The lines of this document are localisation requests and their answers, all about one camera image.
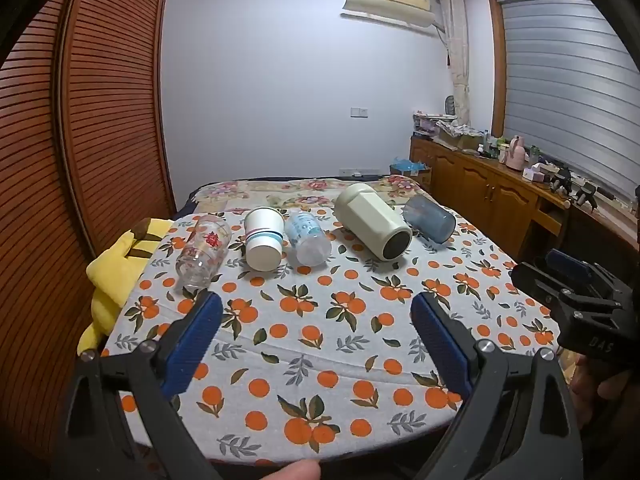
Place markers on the black tool on cabinet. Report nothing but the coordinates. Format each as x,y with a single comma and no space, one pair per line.
570,185

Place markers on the person's left hand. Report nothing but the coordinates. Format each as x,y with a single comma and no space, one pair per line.
297,471

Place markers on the pale patterned curtain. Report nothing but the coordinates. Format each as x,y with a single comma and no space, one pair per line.
459,60

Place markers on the pink kettle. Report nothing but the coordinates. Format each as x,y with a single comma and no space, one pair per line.
515,154

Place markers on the clear glass cup red print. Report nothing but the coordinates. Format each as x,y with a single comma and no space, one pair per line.
204,255

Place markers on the blue translucent plastic cup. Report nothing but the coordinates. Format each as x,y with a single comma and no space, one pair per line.
430,219

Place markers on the blue plastic bag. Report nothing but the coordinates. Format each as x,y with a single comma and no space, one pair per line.
407,165

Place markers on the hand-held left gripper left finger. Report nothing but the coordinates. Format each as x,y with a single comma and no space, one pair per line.
192,347

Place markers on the yellow plush toy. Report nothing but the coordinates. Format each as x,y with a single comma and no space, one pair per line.
112,280

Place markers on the white wall switch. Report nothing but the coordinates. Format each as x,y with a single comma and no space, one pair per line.
359,112

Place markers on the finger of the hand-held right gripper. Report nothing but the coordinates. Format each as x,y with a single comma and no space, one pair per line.
567,262
535,280

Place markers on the stacked storage boxes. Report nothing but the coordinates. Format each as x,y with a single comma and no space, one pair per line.
430,124

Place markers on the orange fruit print tablecloth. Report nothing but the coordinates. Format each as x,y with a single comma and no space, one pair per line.
320,310

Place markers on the wooden louvred wardrobe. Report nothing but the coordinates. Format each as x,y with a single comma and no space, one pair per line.
75,160

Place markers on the white striped paper cup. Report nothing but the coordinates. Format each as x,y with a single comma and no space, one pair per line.
263,242

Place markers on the person's right hand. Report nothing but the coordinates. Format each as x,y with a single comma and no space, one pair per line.
605,385

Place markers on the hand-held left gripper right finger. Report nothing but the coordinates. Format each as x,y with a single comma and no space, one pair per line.
442,347

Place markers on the cardboard box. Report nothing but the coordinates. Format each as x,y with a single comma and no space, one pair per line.
420,180

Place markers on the pink tissue box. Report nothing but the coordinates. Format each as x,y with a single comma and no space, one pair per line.
532,174

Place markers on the wooden side cabinet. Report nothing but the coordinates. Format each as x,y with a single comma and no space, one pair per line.
480,185

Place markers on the small desk fan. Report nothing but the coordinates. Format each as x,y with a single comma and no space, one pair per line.
450,105

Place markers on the grey window blind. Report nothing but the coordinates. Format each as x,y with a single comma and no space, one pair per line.
565,90

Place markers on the floral blanket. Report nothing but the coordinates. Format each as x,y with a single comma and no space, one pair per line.
300,192

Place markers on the clear plastic cup blue print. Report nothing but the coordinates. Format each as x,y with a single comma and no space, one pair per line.
307,239

